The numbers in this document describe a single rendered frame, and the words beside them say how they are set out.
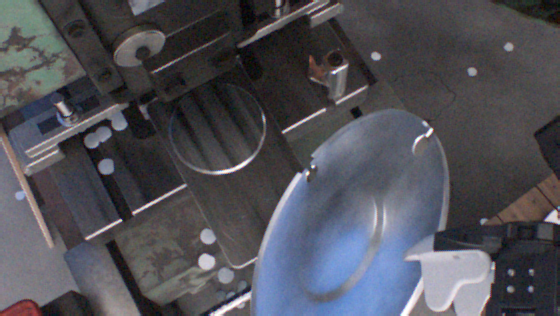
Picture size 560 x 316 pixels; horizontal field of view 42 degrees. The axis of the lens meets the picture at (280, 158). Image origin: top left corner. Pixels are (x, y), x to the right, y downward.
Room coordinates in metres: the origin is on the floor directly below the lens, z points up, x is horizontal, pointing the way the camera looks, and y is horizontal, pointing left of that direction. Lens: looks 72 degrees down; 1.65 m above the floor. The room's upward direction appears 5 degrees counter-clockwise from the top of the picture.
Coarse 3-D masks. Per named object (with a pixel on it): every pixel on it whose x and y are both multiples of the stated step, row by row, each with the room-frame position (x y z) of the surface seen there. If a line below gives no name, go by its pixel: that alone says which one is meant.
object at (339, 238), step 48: (336, 144) 0.26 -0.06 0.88; (384, 144) 0.23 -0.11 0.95; (432, 144) 0.21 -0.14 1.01; (288, 192) 0.23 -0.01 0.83; (336, 192) 0.20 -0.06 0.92; (384, 192) 0.18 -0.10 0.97; (432, 192) 0.16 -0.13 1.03; (288, 240) 0.16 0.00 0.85; (336, 240) 0.14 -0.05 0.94; (384, 240) 0.13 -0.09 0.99; (288, 288) 0.11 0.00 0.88; (336, 288) 0.09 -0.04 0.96; (384, 288) 0.08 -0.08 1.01
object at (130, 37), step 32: (96, 0) 0.35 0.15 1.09; (128, 0) 0.36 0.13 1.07; (160, 0) 0.37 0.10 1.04; (192, 0) 0.38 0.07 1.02; (224, 0) 0.39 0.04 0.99; (128, 32) 0.35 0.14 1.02; (160, 32) 0.35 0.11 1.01; (192, 32) 0.37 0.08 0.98; (224, 32) 0.36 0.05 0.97; (128, 64) 0.33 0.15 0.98; (160, 64) 0.33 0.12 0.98; (192, 64) 0.34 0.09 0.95; (224, 64) 0.34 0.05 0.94; (160, 96) 0.33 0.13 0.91
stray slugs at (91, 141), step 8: (120, 112) 0.40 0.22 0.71; (112, 120) 0.39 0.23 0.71; (120, 120) 0.38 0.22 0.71; (104, 128) 0.37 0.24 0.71; (120, 128) 0.37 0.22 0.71; (88, 136) 0.36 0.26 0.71; (96, 136) 0.36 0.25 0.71; (104, 136) 0.36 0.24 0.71; (88, 144) 0.35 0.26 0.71; (96, 144) 0.35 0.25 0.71; (104, 160) 0.33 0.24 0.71; (104, 168) 0.32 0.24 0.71; (112, 168) 0.31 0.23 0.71; (208, 232) 0.23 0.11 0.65; (208, 240) 0.22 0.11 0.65; (208, 256) 0.19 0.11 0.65; (200, 264) 0.18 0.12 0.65; (208, 264) 0.18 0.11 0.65; (224, 272) 0.17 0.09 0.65; (232, 272) 0.17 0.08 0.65; (224, 280) 0.16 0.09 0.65
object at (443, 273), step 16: (432, 240) 0.11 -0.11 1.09; (416, 256) 0.10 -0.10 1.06; (432, 256) 0.09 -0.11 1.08; (448, 256) 0.09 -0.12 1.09; (464, 256) 0.09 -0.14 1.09; (480, 256) 0.09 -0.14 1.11; (432, 272) 0.08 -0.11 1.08; (448, 272) 0.08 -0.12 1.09; (464, 272) 0.08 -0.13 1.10; (480, 272) 0.07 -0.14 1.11; (432, 288) 0.07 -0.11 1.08; (448, 288) 0.07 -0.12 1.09; (432, 304) 0.06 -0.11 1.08; (448, 304) 0.06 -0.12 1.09
